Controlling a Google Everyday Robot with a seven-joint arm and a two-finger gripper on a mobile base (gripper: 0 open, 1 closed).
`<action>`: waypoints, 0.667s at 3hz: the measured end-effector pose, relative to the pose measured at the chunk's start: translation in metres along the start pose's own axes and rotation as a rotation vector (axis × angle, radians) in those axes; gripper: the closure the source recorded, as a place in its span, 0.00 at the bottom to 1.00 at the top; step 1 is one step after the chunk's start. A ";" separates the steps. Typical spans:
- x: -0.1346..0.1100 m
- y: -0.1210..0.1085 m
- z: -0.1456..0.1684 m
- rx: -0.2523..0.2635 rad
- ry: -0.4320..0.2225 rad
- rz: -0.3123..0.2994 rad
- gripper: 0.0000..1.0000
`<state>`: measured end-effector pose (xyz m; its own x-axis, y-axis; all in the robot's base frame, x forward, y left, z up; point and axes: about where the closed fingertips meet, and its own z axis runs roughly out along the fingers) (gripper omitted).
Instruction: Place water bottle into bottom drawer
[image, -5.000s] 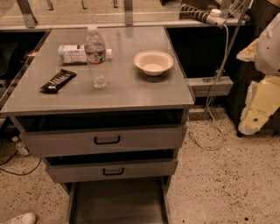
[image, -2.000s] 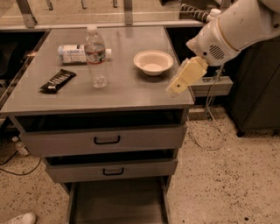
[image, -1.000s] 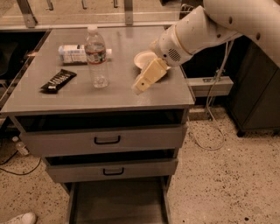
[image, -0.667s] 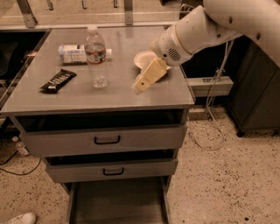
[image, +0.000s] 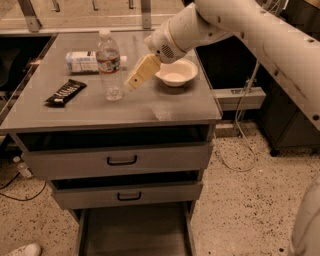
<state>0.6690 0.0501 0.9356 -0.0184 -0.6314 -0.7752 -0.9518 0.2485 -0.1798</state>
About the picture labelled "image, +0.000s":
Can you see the white shoe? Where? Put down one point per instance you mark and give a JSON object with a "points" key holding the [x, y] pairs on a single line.
{"points": [[33, 249]]}

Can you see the grey drawer cabinet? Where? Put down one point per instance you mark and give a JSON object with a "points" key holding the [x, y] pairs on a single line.
{"points": [[152, 105]]}

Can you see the small bottle on floor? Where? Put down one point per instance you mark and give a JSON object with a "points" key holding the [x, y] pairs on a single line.
{"points": [[22, 167]]}

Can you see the lying white labelled bottle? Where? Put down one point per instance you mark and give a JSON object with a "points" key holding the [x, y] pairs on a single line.
{"points": [[94, 61]]}

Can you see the grey metal beam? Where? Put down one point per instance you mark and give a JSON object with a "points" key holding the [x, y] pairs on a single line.
{"points": [[232, 99]]}

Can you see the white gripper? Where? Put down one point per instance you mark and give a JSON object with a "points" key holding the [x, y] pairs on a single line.
{"points": [[162, 45]]}

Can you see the grey drawer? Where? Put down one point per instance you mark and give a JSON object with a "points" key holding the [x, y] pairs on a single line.
{"points": [[112, 152], [137, 189], [140, 230]]}

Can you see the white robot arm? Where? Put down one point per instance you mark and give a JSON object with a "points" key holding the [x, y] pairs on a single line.
{"points": [[289, 55]]}

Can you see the metal rail frame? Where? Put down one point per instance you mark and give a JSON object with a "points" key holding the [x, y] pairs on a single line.
{"points": [[57, 16]]}

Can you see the white paper bowl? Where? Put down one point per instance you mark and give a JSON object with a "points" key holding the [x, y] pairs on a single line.
{"points": [[177, 73]]}

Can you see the grey top drawer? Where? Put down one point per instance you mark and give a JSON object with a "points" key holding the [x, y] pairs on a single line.
{"points": [[112, 152]]}

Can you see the grey middle drawer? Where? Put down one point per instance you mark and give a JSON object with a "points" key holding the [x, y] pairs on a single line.
{"points": [[137, 189]]}

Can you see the clear plastic water bottle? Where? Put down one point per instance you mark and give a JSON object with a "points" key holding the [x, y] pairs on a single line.
{"points": [[111, 82]]}

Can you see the grey bottom drawer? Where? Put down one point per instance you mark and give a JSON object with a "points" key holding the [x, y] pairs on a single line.
{"points": [[140, 230]]}

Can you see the black snack bar wrapper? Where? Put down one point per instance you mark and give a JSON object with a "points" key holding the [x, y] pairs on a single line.
{"points": [[65, 93]]}

